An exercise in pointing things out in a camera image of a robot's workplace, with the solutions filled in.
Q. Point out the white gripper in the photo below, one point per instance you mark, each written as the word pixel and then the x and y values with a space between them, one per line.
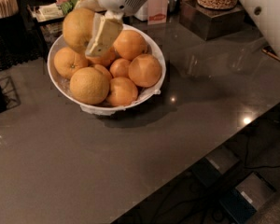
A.
pixel 106 28

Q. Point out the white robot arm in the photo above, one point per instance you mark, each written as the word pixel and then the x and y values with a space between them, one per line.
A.
pixel 264 13

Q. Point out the white bowl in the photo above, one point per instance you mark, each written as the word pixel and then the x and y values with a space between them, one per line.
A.
pixel 65 86

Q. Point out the front left large orange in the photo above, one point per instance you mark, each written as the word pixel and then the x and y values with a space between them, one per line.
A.
pixel 89 86

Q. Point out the white appliance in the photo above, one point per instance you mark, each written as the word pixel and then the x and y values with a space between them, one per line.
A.
pixel 141 14

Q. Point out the black tray of sachets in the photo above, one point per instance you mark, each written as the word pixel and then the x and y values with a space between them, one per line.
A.
pixel 49 15

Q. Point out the black stir stick holder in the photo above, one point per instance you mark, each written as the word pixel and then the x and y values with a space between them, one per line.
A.
pixel 14 34

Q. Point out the dark metal box stand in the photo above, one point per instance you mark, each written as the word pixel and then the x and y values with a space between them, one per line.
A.
pixel 211 23

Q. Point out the upper blue grey box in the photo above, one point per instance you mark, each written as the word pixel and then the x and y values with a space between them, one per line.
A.
pixel 214 165

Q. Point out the blue grey box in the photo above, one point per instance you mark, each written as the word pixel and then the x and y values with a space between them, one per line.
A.
pixel 214 165
pixel 246 198

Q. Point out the lower blue grey box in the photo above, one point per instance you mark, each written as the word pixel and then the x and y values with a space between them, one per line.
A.
pixel 246 198

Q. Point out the black wire rack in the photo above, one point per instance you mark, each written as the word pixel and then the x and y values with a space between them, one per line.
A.
pixel 9 97

